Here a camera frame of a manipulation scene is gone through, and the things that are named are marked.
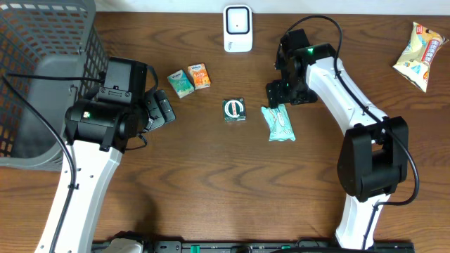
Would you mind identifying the green Kleenex tissue pack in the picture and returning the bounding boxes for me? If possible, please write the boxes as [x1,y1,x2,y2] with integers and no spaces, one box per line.
[167,70,195,98]

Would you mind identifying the teal wet wipes pack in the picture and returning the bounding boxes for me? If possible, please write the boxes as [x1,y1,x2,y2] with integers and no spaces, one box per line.
[261,104,296,141]

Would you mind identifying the dark green Zam-Buk tin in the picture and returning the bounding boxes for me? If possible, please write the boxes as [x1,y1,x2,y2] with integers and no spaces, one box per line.
[222,98,246,122]

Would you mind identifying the orange Kleenex tissue pack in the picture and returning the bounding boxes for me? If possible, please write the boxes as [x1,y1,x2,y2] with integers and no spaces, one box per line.
[188,63,211,90]

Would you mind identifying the yellow snack chip bag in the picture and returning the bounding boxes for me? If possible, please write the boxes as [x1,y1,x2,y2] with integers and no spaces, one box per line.
[392,22,449,93]

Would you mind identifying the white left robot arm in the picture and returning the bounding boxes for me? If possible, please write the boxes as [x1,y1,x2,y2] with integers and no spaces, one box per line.
[36,58,176,252]

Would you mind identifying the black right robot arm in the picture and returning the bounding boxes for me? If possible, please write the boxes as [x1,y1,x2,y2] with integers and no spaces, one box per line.
[266,30,409,250]

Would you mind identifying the white barcode scanner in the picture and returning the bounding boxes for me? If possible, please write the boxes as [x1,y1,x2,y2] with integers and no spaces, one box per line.
[223,4,253,53]

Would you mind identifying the grey plastic mesh basket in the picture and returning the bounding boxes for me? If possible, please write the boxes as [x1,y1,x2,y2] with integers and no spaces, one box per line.
[1,0,108,171]

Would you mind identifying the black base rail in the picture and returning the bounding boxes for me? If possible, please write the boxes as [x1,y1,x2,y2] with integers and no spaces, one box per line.
[91,231,416,253]

